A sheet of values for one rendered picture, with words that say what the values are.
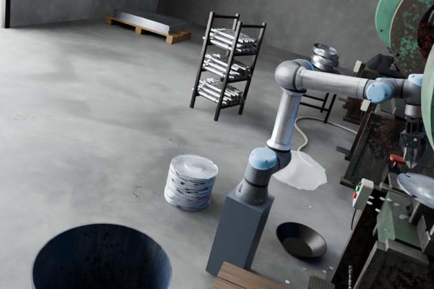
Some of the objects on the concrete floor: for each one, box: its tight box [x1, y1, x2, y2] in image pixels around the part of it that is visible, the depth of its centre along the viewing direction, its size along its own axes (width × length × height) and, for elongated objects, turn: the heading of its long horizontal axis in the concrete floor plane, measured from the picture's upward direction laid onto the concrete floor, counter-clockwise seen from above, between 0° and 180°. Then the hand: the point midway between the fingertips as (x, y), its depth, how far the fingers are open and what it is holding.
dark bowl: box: [276, 222, 327, 259], centre depth 232 cm, size 30×30×7 cm
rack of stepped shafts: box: [190, 12, 267, 121], centre depth 389 cm, size 43×46×95 cm
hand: (411, 164), depth 157 cm, fingers closed
